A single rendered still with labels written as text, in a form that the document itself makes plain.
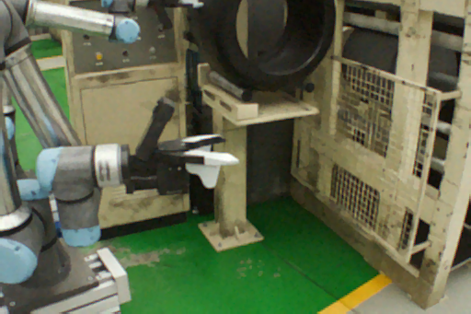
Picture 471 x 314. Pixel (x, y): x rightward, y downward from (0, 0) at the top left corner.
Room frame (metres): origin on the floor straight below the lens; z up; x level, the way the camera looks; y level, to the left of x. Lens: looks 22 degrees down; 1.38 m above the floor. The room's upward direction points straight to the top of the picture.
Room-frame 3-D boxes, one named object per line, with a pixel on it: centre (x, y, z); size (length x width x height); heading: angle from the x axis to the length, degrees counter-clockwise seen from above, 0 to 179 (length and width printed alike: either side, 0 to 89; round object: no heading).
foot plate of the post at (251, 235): (2.07, 0.03, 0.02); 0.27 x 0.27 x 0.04; 25
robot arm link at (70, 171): (0.70, 0.30, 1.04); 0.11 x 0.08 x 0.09; 99
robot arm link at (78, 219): (0.72, 0.30, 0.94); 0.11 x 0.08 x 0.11; 10
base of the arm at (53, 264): (0.81, 0.47, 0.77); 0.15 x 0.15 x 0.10
